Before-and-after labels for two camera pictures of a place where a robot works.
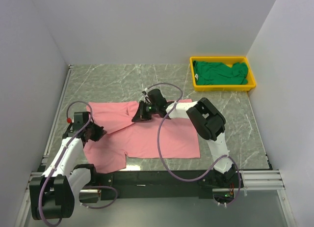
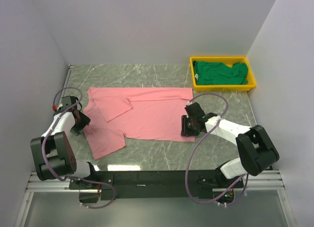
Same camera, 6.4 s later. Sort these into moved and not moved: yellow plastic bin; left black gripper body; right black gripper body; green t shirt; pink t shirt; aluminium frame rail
Moved: pink t shirt; left black gripper body; right black gripper body
Not moved: aluminium frame rail; green t shirt; yellow plastic bin
